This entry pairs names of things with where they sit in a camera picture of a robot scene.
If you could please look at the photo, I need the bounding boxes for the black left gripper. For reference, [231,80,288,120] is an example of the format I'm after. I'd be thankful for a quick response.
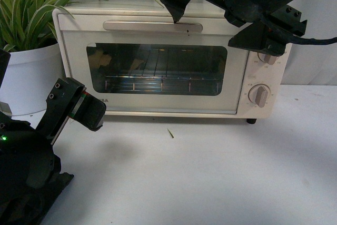
[1,78,106,224]

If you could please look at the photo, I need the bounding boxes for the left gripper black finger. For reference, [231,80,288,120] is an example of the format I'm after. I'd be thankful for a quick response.
[0,49,11,86]

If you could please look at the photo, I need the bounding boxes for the glass oven door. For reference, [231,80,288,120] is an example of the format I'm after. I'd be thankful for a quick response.
[57,14,248,114]

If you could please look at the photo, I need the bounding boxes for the cream Toshiba toaster oven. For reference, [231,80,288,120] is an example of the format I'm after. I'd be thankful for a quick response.
[53,2,291,119]

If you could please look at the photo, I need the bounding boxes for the white plastic flower pot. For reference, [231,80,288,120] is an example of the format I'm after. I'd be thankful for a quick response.
[1,43,65,116]

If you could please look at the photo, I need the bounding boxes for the green striped spider plant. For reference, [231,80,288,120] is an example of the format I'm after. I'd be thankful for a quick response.
[0,0,165,53]

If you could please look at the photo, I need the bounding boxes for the beige upper temperature knob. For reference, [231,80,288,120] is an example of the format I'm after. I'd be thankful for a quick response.
[257,53,279,65]

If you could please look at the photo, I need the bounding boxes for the small fallen leaf piece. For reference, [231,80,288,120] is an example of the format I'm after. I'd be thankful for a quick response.
[167,129,174,138]

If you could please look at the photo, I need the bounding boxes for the beige lower timer knob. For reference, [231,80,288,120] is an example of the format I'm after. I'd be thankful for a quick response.
[248,84,271,108]

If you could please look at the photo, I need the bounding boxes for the wire oven rack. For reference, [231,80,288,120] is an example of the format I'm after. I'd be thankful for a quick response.
[104,48,226,96]

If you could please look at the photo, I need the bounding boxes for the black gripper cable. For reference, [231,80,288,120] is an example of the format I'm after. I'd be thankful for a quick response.
[285,35,337,46]

